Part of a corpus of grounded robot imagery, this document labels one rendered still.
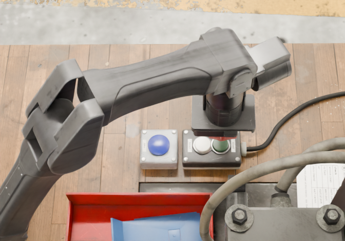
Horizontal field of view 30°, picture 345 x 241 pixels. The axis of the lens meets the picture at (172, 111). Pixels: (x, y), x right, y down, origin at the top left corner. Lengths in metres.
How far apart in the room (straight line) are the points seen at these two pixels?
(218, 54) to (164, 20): 1.59
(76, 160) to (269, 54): 0.32
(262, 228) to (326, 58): 0.84
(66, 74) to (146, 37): 1.62
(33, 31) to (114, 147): 1.34
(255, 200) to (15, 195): 0.44
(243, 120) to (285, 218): 0.54
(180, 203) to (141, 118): 0.19
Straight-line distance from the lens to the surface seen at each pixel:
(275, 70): 0.97
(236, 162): 1.15
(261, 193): 1.17
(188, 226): 1.13
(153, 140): 1.16
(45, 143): 0.83
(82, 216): 1.16
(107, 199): 1.13
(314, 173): 1.19
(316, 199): 1.18
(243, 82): 0.90
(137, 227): 1.14
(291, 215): 0.51
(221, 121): 1.01
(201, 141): 1.16
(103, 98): 0.79
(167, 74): 0.83
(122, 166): 1.19
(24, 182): 0.90
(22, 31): 2.51
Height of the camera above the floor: 1.99
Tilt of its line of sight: 62 degrees down
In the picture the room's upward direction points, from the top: 4 degrees counter-clockwise
